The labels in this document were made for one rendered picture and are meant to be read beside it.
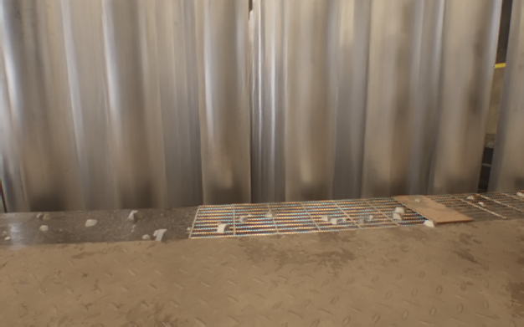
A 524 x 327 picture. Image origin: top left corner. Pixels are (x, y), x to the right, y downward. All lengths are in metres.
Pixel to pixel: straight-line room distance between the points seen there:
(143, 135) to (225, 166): 0.27
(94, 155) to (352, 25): 1.18
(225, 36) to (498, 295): 0.84
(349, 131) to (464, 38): 0.52
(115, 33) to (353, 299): 0.88
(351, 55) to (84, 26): 1.05
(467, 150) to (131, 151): 1.13
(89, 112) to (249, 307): 1.04
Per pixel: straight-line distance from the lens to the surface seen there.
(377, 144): 1.04
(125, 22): 0.96
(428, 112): 1.44
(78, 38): 1.32
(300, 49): 0.94
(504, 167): 1.43
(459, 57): 1.21
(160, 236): 0.65
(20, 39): 1.07
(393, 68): 1.03
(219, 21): 0.91
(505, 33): 7.96
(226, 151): 0.89
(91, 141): 1.30
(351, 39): 1.31
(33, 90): 1.05
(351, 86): 1.28
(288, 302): 0.45
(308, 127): 0.92
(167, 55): 1.23
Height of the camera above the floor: 0.28
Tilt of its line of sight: 12 degrees down
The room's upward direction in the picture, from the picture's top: straight up
